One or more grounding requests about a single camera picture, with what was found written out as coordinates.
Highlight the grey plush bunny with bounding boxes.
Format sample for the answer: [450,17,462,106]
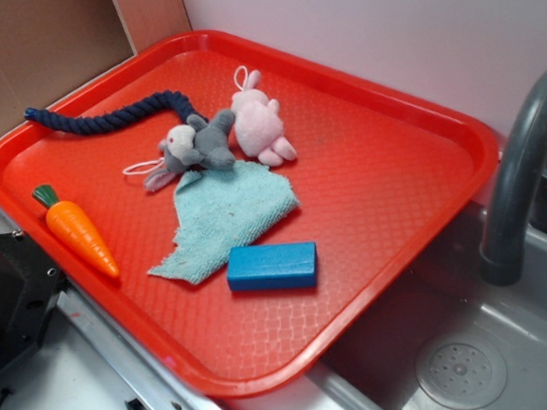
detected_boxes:
[122,109,235,192]

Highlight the blue wooden block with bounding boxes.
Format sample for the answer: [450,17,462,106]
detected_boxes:
[227,242,318,292]

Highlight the brown cardboard box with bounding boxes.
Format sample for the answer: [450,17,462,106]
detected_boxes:
[0,0,191,137]

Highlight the grey toy sink basin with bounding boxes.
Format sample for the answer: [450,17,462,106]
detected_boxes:
[310,204,547,410]

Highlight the round sink drain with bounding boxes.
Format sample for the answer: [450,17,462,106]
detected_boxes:
[415,332,508,410]

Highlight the orange plastic toy carrot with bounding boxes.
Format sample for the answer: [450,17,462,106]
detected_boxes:
[32,184,120,280]

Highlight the grey toy faucet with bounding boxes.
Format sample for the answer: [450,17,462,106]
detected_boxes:
[480,71,547,286]

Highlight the pink plush bunny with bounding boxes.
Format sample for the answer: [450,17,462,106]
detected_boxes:
[230,66,298,168]

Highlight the light blue cloth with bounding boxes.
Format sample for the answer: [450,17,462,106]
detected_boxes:
[149,160,300,286]

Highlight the black metal bracket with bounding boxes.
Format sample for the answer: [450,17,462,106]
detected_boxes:
[0,233,63,369]

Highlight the navy blue rope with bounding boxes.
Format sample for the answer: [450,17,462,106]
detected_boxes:
[22,80,211,144]

